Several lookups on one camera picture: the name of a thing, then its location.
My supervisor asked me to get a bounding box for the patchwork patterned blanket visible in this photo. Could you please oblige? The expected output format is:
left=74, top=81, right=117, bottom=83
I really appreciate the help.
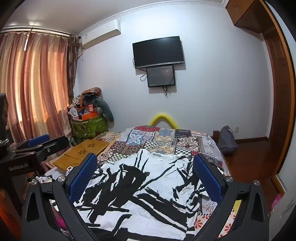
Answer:
left=92, top=126, right=229, bottom=180

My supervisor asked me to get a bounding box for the green patterned storage bag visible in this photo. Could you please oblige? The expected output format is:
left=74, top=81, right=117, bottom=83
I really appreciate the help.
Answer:
left=70, top=117, right=109, bottom=145

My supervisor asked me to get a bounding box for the bamboo lap desk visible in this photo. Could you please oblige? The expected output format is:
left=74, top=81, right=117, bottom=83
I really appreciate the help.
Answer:
left=53, top=139, right=110, bottom=172

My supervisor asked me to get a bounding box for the black wall television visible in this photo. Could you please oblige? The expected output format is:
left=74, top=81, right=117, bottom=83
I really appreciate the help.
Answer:
left=132, top=36, right=185, bottom=69

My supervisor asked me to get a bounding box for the white air conditioner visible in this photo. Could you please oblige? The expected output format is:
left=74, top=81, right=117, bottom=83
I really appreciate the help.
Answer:
left=80, top=20, right=122, bottom=49

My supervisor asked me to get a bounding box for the wooden door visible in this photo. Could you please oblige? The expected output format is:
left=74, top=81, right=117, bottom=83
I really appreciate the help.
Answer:
left=261, top=0, right=296, bottom=193

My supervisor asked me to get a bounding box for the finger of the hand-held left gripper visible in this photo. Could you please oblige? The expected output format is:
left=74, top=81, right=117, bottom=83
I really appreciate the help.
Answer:
left=16, top=134, right=51, bottom=150
left=11, top=136, right=70, bottom=163

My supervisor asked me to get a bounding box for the black and white t-shirt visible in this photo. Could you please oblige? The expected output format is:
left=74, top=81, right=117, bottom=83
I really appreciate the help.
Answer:
left=73, top=149, right=226, bottom=234

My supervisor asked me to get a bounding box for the orange box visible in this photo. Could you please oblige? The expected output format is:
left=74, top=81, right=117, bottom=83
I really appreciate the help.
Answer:
left=81, top=112, right=99, bottom=121

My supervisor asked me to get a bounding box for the grey bag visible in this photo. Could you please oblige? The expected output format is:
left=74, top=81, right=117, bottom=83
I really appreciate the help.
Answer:
left=218, top=126, right=238, bottom=156

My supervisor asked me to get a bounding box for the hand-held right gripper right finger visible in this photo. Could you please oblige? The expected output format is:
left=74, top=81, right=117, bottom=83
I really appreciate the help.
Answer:
left=192, top=153, right=271, bottom=241

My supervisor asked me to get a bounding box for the wooden overhead cabinet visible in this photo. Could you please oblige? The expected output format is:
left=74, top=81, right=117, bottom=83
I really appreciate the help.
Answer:
left=225, top=0, right=269, bottom=34

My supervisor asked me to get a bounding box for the dark patterned curtain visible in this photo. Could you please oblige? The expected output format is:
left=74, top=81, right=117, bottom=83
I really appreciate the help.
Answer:
left=68, top=33, right=81, bottom=107

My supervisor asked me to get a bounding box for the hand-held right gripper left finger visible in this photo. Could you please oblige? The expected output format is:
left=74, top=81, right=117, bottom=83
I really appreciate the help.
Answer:
left=20, top=153, right=102, bottom=241

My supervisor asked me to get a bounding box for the small black wall monitor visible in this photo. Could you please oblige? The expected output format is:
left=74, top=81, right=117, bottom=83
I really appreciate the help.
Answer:
left=146, top=65, right=175, bottom=88

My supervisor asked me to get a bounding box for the pink curtain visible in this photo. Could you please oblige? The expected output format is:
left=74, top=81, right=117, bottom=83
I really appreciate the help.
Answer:
left=0, top=30, right=71, bottom=144

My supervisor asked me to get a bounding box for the floral bed sheet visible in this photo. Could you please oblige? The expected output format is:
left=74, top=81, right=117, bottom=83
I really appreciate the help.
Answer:
left=194, top=197, right=235, bottom=241

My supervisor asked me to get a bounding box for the yellow foam tube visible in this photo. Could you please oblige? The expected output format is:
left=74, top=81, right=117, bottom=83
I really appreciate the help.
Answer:
left=149, top=113, right=178, bottom=128

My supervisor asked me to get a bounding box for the pile of clothes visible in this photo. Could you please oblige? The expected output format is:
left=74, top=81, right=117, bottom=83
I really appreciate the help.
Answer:
left=73, top=87, right=103, bottom=109

